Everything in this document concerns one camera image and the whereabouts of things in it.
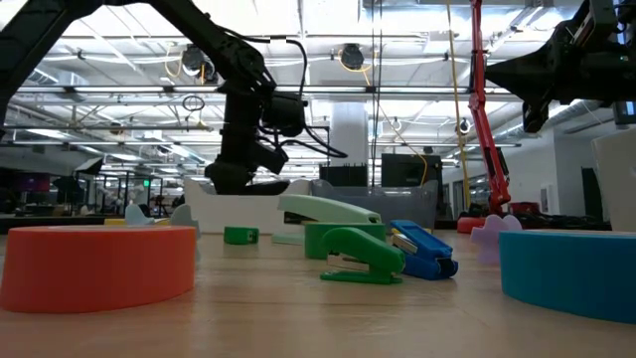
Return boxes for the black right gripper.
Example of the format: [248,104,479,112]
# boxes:
[484,33,636,135]

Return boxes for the black background box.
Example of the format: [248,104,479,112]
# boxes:
[318,164,370,188]

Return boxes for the black aluminium table frame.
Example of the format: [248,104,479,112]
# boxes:
[0,213,125,235]

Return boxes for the small boxy green stapler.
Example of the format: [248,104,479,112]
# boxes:
[223,226,260,246]

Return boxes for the white building pillar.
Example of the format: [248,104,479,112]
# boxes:
[329,101,370,168]

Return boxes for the orange tape roll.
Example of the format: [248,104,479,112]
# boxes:
[0,225,199,314]

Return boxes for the grey clip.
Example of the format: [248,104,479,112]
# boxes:
[469,213,524,267]

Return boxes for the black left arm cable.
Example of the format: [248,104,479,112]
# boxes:
[223,29,349,160]

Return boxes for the hanging black cable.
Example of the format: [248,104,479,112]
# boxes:
[370,0,385,188]

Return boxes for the hanging yellow cord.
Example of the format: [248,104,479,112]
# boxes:
[445,0,472,210]

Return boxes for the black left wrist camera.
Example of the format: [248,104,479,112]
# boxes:
[261,91,307,139]

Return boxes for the green mini stapler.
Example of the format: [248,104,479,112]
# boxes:
[319,226,406,286]

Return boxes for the black ceiling cable reel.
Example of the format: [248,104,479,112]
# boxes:
[339,43,367,72]
[180,43,219,85]

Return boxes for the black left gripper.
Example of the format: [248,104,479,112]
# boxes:
[204,91,290,196]

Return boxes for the black background monitor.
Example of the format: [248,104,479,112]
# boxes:
[381,152,444,189]

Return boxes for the light blue staple remover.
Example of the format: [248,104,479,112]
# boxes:
[123,202,203,263]

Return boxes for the blue tape roll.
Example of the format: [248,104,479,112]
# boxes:
[499,229,636,325]

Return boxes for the mint green stapler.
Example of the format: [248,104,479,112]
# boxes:
[271,193,383,246]

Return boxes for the grey translucent plastic bin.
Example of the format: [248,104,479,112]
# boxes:
[310,178,440,233]

